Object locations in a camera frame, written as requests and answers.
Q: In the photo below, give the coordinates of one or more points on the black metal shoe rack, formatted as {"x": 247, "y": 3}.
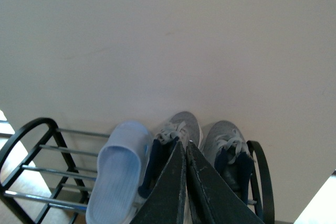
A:
{"x": 57, "y": 177}

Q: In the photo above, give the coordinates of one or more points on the grey sneaker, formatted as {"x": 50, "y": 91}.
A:
{"x": 227, "y": 151}
{"x": 182, "y": 127}

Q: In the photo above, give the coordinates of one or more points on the light blue slide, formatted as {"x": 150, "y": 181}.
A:
{"x": 121, "y": 166}

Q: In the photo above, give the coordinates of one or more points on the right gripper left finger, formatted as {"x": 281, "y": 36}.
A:
{"x": 167, "y": 201}

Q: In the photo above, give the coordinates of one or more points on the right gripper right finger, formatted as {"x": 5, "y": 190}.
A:
{"x": 211, "y": 200}

